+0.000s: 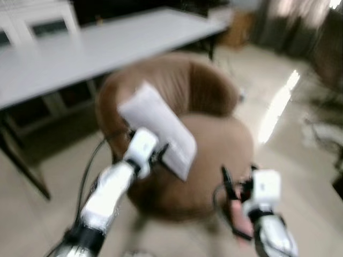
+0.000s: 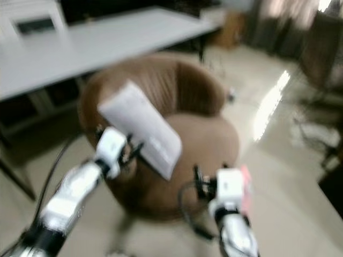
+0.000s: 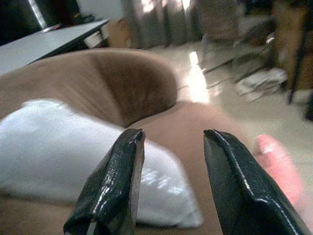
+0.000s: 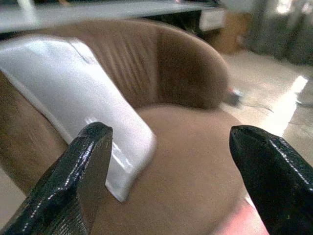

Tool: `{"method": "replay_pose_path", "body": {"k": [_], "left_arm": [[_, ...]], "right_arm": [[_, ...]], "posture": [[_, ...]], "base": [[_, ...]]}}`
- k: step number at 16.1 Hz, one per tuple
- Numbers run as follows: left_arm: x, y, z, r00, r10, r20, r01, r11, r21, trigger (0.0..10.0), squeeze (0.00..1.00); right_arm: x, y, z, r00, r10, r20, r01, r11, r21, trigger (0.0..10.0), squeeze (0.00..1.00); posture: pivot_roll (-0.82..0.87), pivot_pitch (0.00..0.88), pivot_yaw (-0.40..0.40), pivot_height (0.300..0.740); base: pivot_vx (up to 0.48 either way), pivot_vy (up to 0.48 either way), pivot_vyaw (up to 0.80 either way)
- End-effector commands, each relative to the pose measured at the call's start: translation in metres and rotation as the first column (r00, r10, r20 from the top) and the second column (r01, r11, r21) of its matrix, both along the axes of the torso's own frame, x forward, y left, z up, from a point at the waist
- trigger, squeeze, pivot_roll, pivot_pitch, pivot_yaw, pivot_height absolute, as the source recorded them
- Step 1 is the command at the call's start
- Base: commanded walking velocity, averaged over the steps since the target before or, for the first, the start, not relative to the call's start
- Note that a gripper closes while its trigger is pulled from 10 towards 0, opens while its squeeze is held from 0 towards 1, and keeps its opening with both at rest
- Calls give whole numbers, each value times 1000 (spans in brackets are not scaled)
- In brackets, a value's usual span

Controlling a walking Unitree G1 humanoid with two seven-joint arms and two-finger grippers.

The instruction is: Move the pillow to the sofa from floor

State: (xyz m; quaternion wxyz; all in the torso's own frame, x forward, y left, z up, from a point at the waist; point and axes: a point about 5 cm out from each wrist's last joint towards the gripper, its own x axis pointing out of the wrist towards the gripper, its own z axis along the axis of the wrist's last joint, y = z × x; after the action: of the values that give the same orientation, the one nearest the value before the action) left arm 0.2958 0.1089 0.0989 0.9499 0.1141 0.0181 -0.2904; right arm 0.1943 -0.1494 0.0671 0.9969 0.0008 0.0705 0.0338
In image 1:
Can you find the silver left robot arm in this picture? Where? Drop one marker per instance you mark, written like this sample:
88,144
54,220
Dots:
107,195

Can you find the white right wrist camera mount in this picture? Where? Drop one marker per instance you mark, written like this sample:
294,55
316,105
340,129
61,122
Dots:
266,187

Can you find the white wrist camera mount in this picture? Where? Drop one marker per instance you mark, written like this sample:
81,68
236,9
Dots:
266,187
142,147

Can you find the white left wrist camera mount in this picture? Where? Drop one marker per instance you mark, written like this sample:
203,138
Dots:
142,147

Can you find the brown round armchair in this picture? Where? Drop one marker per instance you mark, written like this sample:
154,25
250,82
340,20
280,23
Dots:
214,150

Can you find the white cabinet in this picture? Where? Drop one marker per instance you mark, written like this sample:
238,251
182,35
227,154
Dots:
37,21

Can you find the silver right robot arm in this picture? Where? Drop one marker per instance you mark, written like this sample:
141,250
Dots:
276,235

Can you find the long grey table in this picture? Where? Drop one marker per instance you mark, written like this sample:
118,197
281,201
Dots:
107,48

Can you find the dark office chair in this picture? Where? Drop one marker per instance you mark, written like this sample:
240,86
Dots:
329,53

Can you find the grey curtain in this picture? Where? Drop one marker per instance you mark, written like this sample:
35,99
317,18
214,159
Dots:
289,24

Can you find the brown box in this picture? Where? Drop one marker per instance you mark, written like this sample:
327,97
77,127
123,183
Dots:
239,29

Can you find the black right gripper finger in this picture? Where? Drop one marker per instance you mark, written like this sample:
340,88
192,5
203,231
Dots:
228,182

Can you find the white rectangular pillow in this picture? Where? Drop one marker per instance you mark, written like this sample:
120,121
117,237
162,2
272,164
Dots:
158,123

